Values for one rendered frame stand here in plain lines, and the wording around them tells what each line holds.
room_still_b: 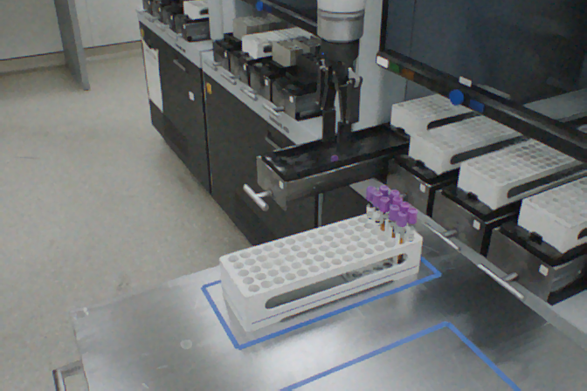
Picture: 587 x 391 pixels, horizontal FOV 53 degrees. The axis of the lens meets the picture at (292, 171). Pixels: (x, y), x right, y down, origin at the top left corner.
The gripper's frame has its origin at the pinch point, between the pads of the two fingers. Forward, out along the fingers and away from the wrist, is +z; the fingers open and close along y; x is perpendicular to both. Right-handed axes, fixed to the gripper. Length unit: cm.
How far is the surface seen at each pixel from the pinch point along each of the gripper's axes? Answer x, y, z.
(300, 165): 6.7, 3.1, 7.6
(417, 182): -11.1, -14.1, 8.2
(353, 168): -3.1, -2.6, 8.1
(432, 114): -26.3, -0.3, 1.4
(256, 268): 34.7, -32.6, 0.2
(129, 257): 28, 99, 88
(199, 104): -11, 115, 38
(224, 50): -11, 86, 7
